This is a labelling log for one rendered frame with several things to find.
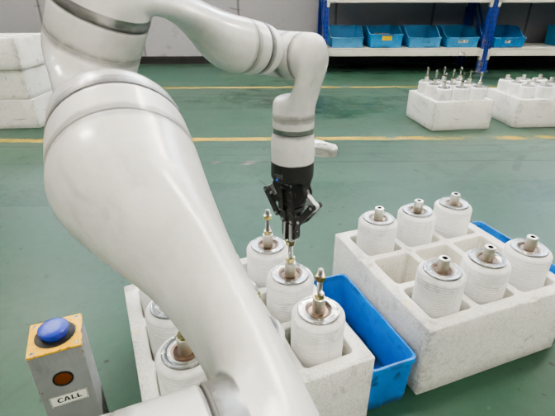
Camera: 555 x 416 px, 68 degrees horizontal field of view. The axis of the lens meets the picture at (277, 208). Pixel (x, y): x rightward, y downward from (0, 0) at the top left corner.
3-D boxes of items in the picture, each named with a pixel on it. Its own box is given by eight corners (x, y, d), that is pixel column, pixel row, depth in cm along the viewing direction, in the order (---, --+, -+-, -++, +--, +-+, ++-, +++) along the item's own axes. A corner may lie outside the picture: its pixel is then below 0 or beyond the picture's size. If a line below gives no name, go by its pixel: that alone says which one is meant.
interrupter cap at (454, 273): (470, 277, 82) (471, 275, 81) (439, 286, 79) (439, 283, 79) (444, 257, 88) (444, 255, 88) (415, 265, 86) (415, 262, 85)
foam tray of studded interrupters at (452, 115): (488, 128, 263) (495, 100, 255) (431, 130, 258) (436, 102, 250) (456, 113, 298) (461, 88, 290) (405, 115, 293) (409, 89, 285)
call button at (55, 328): (71, 342, 58) (68, 331, 57) (39, 351, 57) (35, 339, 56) (71, 323, 61) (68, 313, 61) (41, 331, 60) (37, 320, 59)
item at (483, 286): (501, 332, 93) (524, 267, 85) (467, 343, 90) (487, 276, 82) (470, 305, 101) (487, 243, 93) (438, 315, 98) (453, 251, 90)
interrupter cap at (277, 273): (314, 283, 80) (314, 280, 80) (277, 290, 78) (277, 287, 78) (301, 262, 87) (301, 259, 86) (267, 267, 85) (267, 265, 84)
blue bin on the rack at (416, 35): (394, 43, 500) (396, 25, 491) (425, 43, 501) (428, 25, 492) (407, 48, 456) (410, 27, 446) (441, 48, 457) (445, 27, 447)
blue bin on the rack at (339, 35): (324, 43, 500) (324, 25, 490) (355, 43, 501) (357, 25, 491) (329, 48, 455) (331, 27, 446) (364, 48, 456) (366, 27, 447)
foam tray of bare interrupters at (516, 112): (570, 126, 268) (580, 98, 259) (513, 127, 265) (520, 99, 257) (533, 111, 302) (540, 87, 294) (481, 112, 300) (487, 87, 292)
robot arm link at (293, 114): (331, 132, 68) (290, 122, 73) (338, 31, 61) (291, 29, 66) (305, 142, 64) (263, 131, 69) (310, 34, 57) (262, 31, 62)
